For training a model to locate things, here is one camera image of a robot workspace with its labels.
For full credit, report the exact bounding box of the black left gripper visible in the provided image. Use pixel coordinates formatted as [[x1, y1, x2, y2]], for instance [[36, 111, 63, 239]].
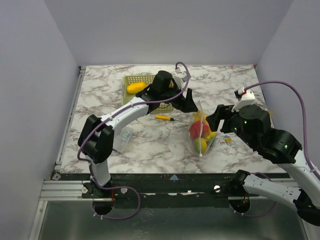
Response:
[[160, 83, 198, 113]]

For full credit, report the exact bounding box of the yellow banana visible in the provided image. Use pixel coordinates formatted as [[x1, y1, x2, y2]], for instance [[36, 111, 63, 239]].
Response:
[[189, 113, 216, 141], [126, 81, 147, 95]]

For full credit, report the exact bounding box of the red tomato toy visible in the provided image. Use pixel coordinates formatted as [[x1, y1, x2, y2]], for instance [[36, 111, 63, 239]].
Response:
[[188, 120, 210, 140]]

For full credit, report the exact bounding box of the clear zip top bag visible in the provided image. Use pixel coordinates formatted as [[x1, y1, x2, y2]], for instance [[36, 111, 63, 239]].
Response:
[[187, 101, 217, 158]]

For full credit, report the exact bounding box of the yellow green mango toy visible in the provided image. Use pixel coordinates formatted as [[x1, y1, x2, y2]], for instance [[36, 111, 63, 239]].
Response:
[[193, 137, 208, 155]]

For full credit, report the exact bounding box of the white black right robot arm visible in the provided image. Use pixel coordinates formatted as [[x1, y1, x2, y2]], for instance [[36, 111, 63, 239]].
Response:
[[205, 104, 320, 226]]

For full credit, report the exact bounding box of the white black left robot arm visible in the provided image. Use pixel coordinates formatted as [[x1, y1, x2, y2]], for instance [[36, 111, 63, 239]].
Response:
[[77, 68, 198, 198]]

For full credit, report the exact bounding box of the small yellow blue clip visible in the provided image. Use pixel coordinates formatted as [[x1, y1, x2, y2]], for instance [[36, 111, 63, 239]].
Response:
[[223, 135, 234, 147]]

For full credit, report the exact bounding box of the beige perforated plastic basket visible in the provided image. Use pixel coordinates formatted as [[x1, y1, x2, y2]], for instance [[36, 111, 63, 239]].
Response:
[[121, 74, 174, 114]]

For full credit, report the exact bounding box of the clear plastic box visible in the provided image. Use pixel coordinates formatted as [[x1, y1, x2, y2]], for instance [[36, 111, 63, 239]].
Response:
[[113, 127, 134, 153]]

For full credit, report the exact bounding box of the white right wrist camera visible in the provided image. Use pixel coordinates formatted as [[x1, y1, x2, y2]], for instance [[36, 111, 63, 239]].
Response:
[[231, 87, 256, 112]]

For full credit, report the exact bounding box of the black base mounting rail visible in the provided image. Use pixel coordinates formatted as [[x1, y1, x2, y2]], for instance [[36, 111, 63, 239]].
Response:
[[51, 172, 251, 212]]

